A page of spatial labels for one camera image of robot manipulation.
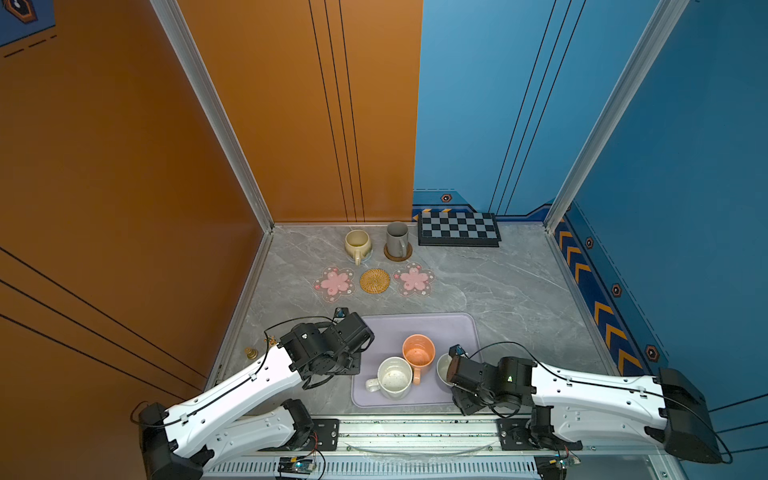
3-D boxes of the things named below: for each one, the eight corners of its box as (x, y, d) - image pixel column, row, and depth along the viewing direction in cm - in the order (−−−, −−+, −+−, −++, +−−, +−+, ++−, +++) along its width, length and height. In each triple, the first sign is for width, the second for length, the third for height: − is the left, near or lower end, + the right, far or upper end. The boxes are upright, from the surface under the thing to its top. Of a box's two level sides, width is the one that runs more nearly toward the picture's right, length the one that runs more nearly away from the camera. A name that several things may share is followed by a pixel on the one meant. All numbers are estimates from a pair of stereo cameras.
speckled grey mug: (387, 264, 110) (386, 242, 100) (387, 244, 116) (386, 221, 106) (407, 264, 110) (409, 242, 100) (407, 244, 116) (408, 221, 106)
